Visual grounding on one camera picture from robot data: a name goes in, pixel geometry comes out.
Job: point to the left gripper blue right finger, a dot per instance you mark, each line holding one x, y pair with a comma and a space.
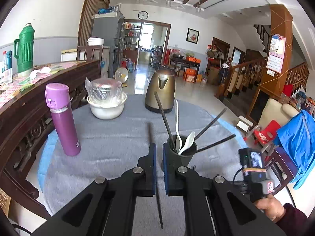
174, 184

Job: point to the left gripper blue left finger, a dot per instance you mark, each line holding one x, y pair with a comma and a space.
146, 187

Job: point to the dark chopstick two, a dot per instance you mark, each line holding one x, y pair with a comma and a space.
151, 141

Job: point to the white plastic spoon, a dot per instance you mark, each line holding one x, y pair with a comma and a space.
178, 139
188, 143

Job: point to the dark chopstick six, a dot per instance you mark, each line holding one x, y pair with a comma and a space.
210, 124

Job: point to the dark chopstick five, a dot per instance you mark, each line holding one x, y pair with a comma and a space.
165, 120

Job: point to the dark red sleeve forearm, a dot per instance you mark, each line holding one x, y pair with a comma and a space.
293, 221

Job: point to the person right hand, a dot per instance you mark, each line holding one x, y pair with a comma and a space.
272, 208

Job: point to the dark grey utensil holder cup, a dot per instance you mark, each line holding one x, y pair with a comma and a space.
183, 159

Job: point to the grey table cloth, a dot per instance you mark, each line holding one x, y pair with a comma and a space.
111, 147

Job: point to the red plastic child chair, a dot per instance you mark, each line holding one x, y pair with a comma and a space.
264, 135

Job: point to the blue plastic bag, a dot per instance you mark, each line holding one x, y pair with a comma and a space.
297, 139

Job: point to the small white step stool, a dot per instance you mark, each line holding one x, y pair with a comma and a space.
244, 124

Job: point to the white plastic basin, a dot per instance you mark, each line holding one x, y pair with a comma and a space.
107, 113

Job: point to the steel bowl in plastic bag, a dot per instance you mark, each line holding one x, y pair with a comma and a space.
104, 90

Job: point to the bronze electric kettle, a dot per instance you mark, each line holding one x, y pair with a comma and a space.
162, 82

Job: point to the small white desk fan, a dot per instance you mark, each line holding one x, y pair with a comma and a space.
121, 75

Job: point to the wooden stair railing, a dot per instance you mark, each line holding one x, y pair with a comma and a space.
240, 77

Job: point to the purple thermos bottle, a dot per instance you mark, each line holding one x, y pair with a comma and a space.
58, 101

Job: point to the dark wooden sideboard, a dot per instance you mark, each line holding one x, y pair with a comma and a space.
25, 126

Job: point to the grey refrigerator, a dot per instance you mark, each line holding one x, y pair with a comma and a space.
109, 26

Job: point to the green thermos jug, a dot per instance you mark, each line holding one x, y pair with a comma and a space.
23, 49

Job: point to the wall calendar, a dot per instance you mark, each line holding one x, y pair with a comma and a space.
276, 53

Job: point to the framed wall picture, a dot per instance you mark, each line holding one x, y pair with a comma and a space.
192, 36

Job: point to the round wall clock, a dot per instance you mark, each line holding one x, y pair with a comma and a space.
143, 15

